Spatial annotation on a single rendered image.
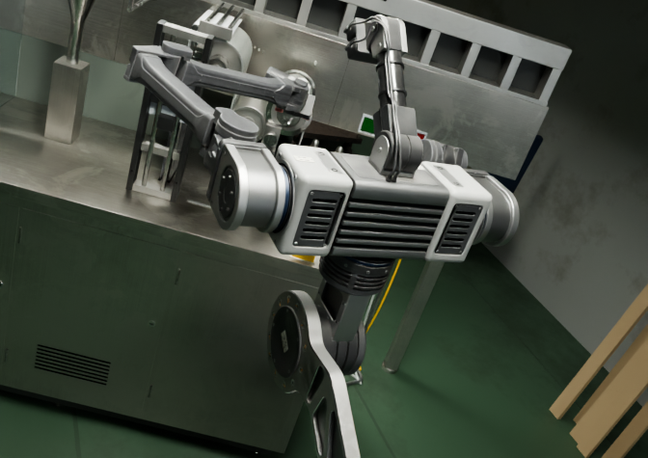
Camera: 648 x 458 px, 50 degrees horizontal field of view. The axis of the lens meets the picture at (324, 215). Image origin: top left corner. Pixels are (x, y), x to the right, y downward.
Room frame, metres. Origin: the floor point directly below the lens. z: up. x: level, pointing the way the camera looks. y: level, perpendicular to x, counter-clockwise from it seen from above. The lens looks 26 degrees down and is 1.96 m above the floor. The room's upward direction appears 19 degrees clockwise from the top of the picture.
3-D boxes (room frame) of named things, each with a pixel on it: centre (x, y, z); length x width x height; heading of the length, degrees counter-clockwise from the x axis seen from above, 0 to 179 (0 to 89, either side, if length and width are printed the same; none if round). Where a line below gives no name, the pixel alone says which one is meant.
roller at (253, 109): (2.20, 0.34, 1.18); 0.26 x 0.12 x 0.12; 7
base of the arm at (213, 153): (1.13, 0.18, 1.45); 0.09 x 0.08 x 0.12; 120
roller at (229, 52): (2.19, 0.47, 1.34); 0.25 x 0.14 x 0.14; 7
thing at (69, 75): (2.11, 0.94, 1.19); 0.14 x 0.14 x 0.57
